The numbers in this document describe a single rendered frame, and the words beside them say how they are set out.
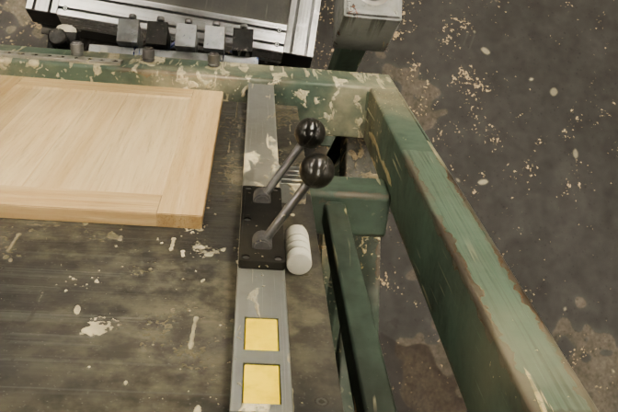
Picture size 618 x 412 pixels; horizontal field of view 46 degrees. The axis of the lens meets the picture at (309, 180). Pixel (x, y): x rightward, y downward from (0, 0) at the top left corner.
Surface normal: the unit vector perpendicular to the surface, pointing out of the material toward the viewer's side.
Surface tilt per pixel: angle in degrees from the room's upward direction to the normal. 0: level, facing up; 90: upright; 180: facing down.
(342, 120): 35
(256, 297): 55
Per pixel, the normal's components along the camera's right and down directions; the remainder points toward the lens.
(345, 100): 0.06, 0.39
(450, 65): 0.11, -0.22
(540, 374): 0.10, -0.92
